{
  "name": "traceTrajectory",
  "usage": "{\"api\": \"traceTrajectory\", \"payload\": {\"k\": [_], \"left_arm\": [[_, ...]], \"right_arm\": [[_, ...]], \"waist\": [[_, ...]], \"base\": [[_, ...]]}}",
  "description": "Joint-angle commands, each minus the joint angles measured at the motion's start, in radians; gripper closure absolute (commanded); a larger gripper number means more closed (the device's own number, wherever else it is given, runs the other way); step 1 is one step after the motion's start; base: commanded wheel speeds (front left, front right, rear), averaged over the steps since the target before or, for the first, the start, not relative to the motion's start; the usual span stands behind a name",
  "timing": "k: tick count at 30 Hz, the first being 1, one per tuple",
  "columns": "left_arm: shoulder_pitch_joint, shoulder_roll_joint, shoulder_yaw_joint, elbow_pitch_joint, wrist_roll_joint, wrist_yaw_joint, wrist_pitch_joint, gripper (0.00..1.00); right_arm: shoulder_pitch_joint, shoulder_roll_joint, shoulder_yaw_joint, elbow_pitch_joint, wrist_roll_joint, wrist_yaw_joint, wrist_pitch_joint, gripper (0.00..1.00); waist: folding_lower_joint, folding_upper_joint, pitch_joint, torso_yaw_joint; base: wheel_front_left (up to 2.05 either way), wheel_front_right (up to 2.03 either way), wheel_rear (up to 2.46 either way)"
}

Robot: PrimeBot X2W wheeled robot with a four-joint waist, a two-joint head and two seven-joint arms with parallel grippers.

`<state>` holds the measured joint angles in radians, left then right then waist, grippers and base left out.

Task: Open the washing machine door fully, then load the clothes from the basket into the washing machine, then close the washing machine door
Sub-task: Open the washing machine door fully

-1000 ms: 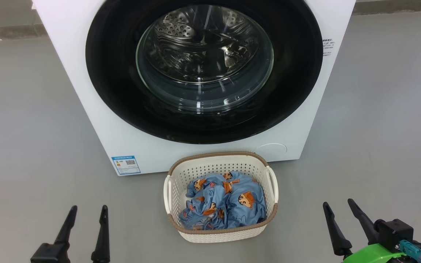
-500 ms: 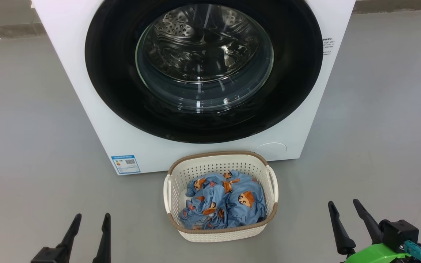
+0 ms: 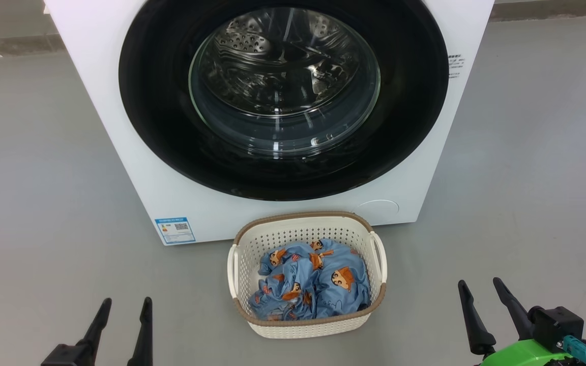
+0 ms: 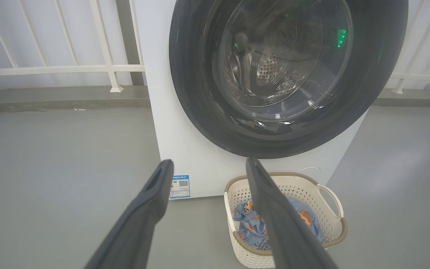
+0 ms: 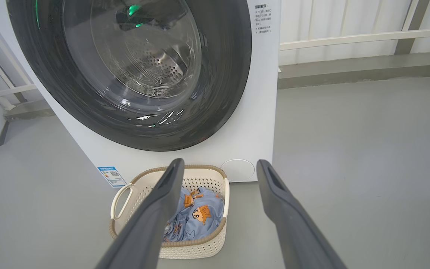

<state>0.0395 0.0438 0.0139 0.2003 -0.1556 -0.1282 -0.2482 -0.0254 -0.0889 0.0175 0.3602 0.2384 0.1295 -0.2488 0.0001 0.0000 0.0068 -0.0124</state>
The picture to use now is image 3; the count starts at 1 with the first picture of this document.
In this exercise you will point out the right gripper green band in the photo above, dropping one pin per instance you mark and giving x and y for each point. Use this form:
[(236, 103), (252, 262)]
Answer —
[(522, 354)]

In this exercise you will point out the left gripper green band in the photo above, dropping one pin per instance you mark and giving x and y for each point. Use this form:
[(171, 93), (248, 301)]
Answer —
[(66, 357)]

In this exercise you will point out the black round glass washer door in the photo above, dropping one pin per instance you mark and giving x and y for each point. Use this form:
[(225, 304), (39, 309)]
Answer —
[(160, 127)]

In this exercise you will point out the white front-load washing machine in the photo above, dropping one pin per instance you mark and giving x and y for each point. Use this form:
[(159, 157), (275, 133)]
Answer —
[(135, 168)]

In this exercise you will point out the cream perforated laundry basket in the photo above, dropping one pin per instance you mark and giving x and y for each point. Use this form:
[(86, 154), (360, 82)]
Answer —
[(303, 229)]

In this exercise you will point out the blue energy label sticker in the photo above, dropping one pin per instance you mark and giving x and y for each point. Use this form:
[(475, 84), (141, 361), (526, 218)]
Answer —
[(175, 231)]

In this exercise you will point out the round white filter cover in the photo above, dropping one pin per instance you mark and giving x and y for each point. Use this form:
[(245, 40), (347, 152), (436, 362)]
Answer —
[(378, 211)]

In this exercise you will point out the black text warning sticker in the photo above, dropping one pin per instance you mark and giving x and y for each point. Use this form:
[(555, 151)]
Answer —
[(456, 65)]

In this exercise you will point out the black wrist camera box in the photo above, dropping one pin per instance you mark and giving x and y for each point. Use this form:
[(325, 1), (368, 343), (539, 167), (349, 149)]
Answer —
[(557, 323)]

